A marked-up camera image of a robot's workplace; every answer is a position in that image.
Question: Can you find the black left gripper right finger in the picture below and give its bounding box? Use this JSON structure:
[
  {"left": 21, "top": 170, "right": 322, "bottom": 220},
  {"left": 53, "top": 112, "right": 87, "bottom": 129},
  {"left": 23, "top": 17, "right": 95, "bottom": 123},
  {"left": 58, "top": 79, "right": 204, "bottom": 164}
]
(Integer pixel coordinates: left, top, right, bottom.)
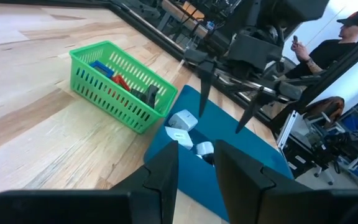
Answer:
[{"left": 213, "top": 139, "right": 358, "bottom": 224}]

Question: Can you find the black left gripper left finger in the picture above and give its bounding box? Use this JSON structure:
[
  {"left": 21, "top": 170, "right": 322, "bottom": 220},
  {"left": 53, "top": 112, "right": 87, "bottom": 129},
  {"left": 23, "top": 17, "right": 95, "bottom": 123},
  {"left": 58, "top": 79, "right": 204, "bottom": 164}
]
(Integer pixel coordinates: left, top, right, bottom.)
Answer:
[{"left": 0, "top": 140, "right": 180, "bottom": 224}]

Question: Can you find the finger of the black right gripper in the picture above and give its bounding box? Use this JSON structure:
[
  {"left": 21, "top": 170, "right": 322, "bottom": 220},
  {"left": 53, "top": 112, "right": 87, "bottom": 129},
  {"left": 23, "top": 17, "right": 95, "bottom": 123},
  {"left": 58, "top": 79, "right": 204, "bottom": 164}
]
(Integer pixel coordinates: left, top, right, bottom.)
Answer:
[
  {"left": 235, "top": 81, "right": 304, "bottom": 134},
  {"left": 183, "top": 48, "right": 219, "bottom": 118}
]

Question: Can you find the large white charger cube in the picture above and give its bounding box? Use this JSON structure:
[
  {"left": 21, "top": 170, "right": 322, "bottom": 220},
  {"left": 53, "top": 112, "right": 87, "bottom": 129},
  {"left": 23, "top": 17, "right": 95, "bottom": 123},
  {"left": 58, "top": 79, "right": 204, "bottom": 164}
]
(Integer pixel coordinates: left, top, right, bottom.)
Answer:
[{"left": 168, "top": 108, "right": 199, "bottom": 133}]

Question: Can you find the silver white charger cube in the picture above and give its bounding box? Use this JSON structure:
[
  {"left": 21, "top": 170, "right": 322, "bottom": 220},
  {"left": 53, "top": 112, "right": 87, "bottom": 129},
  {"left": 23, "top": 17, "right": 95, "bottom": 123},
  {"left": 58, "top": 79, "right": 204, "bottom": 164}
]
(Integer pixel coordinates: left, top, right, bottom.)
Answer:
[{"left": 165, "top": 126, "right": 195, "bottom": 151}]

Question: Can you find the small white charger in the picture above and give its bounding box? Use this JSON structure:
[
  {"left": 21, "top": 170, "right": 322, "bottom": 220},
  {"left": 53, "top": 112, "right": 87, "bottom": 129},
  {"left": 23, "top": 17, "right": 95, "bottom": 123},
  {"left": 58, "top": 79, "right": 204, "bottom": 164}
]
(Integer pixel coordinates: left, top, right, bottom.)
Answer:
[{"left": 194, "top": 141, "right": 215, "bottom": 157}]

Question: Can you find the red card box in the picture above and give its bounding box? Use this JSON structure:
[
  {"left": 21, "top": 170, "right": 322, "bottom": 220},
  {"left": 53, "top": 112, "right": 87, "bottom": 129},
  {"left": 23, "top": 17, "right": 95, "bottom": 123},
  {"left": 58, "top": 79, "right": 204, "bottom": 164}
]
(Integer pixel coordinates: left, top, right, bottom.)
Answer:
[{"left": 110, "top": 74, "right": 132, "bottom": 92}]

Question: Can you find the blue card box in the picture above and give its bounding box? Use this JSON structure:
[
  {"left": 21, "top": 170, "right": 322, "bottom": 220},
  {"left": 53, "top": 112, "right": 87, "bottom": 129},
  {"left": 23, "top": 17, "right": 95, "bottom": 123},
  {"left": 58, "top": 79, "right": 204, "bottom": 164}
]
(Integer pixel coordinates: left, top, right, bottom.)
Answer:
[{"left": 89, "top": 60, "right": 115, "bottom": 78}]

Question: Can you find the blue rectangular tray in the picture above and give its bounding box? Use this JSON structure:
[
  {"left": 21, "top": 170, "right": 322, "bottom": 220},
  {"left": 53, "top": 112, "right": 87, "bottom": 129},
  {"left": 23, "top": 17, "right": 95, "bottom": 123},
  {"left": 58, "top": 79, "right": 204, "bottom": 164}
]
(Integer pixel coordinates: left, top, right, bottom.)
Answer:
[{"left": 144, "top": 84, "right": 295, "bottom": 222}]

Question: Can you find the white aluminium extrusion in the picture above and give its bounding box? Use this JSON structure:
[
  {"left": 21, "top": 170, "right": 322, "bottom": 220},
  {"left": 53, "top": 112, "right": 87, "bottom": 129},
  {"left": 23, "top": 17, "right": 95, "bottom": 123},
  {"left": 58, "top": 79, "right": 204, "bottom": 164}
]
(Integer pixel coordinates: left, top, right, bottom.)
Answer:
[{"left": 277, "top": 110, "right": 298, "bottom": 151}]

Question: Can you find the person's hand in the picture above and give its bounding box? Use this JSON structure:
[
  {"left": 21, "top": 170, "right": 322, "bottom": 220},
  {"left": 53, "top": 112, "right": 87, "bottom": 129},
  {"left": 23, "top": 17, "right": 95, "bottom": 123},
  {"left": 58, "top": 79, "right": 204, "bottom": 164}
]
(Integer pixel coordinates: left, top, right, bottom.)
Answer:
[{"left": 290, "top": 40, "right": 311, "bottom": 62}]

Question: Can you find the brown chair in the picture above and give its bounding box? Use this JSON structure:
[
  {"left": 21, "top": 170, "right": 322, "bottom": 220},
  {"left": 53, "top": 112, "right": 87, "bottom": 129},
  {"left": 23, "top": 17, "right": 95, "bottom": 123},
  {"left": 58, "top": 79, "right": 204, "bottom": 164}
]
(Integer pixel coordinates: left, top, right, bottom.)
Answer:
[{"left": 301, "top": 96, "right": 345, "bottom": 125}]

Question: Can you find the person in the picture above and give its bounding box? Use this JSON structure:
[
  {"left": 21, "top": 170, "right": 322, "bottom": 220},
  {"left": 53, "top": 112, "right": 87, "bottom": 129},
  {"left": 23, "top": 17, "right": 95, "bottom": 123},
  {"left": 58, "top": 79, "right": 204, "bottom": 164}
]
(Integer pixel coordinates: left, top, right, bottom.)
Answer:
[{"left": 283, "top": 11, "right": 358, "bottom": 80}]

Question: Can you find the blue storage crate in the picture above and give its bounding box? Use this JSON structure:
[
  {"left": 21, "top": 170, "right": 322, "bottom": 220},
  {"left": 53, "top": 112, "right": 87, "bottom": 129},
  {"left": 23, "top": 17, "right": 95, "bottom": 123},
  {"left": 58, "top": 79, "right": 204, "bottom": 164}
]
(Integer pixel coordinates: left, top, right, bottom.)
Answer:
[{"left": 340, "top": 107, "right": 358, "bottom": 131}]

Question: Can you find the person's black cap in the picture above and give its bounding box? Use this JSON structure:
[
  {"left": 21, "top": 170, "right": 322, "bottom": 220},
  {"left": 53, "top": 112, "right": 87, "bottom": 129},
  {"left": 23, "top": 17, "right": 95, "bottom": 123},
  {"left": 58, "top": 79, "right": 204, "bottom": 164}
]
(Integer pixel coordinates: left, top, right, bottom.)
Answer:
[{"left": 336, "top": 11, "right": 358, "bottom": 28}]

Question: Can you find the green card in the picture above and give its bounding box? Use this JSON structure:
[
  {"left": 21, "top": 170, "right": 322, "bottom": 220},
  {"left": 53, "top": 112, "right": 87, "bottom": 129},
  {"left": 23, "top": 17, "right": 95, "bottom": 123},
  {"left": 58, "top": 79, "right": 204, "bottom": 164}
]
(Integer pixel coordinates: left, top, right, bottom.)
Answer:
[{"left": 69, "top": 40, "right": 178, "bottom": 135}]

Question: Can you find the black metal table frame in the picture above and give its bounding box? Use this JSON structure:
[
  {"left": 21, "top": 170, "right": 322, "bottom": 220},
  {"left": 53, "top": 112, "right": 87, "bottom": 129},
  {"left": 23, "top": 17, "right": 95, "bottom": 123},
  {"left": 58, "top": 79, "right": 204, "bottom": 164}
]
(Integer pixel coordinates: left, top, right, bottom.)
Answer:
[{"left": 0, "top": 0, "right": 358, "bottom": 128}]

